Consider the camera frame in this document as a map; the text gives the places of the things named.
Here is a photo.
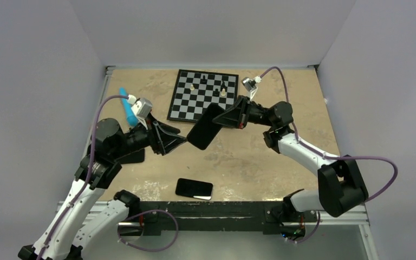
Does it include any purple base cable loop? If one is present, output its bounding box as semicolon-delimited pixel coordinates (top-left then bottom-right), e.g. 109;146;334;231
117;209;180;252

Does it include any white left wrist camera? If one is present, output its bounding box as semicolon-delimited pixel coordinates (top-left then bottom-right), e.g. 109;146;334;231
128;94;153;128

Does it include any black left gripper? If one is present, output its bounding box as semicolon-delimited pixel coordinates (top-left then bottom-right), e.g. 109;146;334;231
112;111;187;158

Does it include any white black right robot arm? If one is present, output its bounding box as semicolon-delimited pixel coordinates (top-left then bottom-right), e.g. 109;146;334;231
212;96;369;220

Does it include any blue grey red tool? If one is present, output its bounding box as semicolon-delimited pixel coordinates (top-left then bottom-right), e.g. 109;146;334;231
119;88;138;127

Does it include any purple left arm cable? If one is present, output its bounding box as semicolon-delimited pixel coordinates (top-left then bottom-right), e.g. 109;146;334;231
35;95;130;260

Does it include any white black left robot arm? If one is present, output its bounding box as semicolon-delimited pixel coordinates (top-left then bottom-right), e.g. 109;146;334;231
18;115;186;259

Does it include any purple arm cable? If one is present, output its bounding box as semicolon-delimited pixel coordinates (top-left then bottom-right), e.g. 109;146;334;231
35;95;130;260
259;66;399;245

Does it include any black white chessboard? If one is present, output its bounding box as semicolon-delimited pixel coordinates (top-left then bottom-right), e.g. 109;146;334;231
167;69;239;123

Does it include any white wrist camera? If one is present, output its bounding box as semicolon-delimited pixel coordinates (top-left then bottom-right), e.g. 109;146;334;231
128;94;153;128
242;76;262;100

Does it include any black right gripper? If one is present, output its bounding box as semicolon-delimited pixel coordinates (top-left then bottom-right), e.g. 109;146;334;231
212;95;275;129

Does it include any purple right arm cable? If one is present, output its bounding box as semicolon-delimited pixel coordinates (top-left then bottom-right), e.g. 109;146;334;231
259;66;399;245

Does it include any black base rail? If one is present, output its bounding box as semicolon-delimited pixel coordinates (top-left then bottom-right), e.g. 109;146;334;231
120;201;317;236

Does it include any black smartphone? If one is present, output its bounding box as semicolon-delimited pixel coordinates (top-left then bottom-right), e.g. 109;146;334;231
175;178;213;200

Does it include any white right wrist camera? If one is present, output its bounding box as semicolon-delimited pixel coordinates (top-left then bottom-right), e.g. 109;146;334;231
242;76;262;100

